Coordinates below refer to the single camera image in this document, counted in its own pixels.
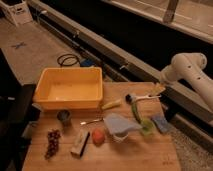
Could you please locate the black coiled cable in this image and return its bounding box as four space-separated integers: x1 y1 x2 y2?
56 53 82 68

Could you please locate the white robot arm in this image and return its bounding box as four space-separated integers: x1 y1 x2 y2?
159 52 213 112

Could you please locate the yellow plastic tub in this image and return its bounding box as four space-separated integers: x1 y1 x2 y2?
33 67 103 110

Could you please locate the blue object on floor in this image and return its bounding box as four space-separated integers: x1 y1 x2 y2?
80 59 95 67

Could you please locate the white black eraser block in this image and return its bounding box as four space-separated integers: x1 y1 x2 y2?
71 130 90 156

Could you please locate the orange fruit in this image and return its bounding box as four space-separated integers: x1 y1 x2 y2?
92 129 105 145

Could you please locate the blue cloth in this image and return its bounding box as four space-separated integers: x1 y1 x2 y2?
104 113 142 134

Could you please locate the bunch of purple grapes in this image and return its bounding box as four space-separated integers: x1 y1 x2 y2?
45 130 61 159

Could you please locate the white handled dish brush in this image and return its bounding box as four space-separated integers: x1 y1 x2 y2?
125 94 160 104

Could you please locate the yellow handled knife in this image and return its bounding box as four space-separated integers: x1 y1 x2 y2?
80 99 122 126

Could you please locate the black chair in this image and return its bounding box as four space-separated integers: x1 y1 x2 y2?
0 49 36 171

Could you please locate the white storage box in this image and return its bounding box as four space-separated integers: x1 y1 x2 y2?
0 0 33 26

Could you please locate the blue sponge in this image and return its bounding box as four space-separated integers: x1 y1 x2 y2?
151 115 169 134

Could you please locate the small metal cup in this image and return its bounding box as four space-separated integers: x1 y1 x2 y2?
57 110 71 126

